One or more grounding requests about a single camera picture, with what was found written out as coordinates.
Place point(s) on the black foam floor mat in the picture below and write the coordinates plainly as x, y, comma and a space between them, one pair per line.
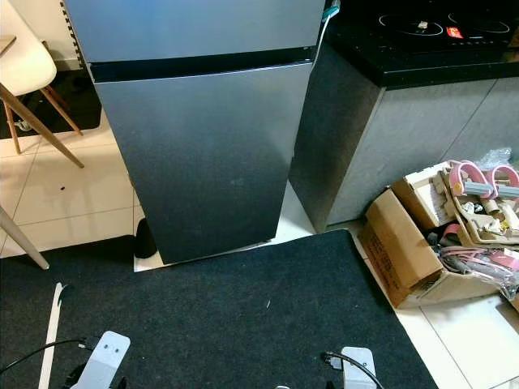
61, 101

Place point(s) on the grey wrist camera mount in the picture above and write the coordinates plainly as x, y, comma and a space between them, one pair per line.
359, 369
109, 356

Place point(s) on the white chair with wooden legs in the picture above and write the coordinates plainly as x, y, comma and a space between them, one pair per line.
24, 69

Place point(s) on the grey steel fridge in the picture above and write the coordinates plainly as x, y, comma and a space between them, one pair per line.
211, 162

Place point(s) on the black carpet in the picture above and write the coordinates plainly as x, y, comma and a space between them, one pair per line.
251, 324

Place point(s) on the black induction cooktop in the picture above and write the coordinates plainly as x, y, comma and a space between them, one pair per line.
438, 20

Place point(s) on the black oblong door stop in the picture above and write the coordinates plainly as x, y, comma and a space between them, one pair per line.
146, 239

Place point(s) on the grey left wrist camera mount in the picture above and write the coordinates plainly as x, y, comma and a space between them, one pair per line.
109, 356

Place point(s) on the brown cardboard box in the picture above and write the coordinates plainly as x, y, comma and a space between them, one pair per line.
397, 251

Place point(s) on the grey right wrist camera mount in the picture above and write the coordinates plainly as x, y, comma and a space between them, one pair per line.
359, 369

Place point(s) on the white inner carton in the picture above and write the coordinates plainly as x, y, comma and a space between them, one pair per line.
430, 198

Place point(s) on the pink curved loop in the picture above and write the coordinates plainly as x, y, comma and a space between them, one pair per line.
504, 168
465, 164

